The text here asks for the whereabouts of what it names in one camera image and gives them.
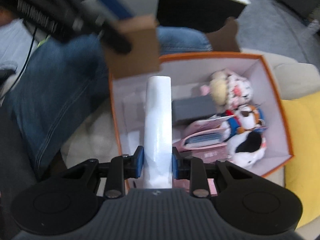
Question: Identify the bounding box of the pink fabric pouch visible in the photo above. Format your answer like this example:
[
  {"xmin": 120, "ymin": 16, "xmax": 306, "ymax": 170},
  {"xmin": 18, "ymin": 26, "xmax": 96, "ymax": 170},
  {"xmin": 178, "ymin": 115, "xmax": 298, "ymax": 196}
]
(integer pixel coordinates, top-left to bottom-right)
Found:
[{"xmin": 172, "ymin": 143, "xmax": 229, "ymax": 198}]

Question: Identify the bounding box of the yellow cushion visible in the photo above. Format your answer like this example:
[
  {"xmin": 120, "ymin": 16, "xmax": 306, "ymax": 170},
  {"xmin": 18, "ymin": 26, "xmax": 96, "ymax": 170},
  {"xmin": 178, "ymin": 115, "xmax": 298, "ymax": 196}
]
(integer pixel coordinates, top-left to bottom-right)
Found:
[{"xmin": 282, "ymin": 92, "xmax": 320, "ymax": 227}]

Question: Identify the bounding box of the black white dog plush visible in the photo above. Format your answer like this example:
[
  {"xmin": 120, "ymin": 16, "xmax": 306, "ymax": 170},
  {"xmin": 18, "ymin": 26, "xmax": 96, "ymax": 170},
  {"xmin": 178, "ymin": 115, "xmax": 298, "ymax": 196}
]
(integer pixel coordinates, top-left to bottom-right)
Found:
[{"xmin": 227, "ymin": 131, "xmax": 266, "ymax": 168}]

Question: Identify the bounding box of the brown sock foot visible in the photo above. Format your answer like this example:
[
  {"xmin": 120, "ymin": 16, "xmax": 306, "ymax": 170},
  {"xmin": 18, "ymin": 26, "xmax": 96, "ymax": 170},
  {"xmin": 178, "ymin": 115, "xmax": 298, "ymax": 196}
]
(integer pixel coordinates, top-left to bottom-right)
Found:
[{"xmin": 206, "ymin": 17, "xmax": 240, "ymax": 53}]

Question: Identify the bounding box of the pink notebook wallet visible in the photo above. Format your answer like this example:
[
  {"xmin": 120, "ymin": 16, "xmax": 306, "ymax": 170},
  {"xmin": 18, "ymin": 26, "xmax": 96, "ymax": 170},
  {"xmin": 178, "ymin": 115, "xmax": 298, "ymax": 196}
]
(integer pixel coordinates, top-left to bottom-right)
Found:
[{"xmin": 177, "ymin": 115, "xmax": 234, "ymax": 151}]

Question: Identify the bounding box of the orange cardboard box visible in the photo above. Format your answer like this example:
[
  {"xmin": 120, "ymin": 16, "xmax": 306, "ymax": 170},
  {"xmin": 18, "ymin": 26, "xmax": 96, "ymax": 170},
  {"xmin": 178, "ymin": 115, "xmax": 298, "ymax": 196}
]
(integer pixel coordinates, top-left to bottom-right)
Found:
[{"xmin": 109, "ymin": 52, "xmax": 293, "ymax": 189}]

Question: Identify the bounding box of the white box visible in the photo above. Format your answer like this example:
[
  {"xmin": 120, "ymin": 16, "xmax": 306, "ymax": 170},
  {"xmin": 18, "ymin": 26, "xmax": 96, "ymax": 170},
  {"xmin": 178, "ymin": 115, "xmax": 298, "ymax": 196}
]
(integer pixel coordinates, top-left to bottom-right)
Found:
[{"xmin": 143, "ymin": 76, "xmax": 172, "ymax": 189}]

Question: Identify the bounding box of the white blue card packet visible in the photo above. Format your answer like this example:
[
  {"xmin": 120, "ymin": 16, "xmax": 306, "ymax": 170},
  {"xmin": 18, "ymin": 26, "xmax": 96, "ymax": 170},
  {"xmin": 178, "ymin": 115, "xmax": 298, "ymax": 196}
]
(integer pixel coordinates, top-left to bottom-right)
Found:
[{"xmin": 123, "ymin": 91, "xmax": 146, "ymax": 152}]

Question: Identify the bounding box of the brown cardboard box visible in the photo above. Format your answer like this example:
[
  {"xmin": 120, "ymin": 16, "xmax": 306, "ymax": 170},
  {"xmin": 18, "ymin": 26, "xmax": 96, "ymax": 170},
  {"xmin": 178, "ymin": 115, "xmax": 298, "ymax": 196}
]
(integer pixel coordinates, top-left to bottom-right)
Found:
[{"xmin": 105, "ymin": 15, "xmax": 160, "ymax": 79}]

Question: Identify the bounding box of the red panda sailor plush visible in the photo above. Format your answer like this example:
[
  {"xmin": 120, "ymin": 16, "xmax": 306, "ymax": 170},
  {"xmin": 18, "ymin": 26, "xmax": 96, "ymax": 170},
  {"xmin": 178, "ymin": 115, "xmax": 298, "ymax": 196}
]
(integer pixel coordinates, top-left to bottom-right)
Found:
[{"xmin": 220, "ymin": 104, "xmax": 266, "ymax": 141}]

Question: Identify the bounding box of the crochet bunny doll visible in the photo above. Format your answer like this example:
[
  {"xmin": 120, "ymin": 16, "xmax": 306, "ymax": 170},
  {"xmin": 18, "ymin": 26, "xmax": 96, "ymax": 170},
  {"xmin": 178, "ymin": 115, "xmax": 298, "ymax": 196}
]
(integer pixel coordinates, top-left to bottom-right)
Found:
[{"xmin": 200, "ymin": 69, "xmax": 253, "ymax": 112}]

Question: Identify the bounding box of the person leg in jeans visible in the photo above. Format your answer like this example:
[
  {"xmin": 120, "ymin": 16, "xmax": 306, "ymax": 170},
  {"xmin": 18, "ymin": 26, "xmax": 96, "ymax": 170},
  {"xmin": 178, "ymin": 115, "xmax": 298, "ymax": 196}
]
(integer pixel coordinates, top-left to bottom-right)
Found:
[{"xmin": 4, "ymin": 26, "xmax": 213, "ymax": 170}]

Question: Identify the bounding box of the grey gift box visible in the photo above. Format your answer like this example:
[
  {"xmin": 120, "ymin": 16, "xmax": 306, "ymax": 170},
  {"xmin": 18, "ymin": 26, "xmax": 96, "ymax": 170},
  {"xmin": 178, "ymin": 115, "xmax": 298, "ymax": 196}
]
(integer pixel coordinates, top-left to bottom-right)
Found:
[{"xmin": 171, "ymin": 95, "xmax": 217, "ymax": 126}]

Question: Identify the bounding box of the white marble side table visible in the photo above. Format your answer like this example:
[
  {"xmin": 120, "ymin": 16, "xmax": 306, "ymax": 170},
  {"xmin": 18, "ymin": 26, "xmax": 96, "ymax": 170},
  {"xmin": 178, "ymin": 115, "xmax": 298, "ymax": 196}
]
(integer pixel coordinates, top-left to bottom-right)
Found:
[{"xmin": 121, "ymin": 0, "xmax": 250, "ymax": 33}]

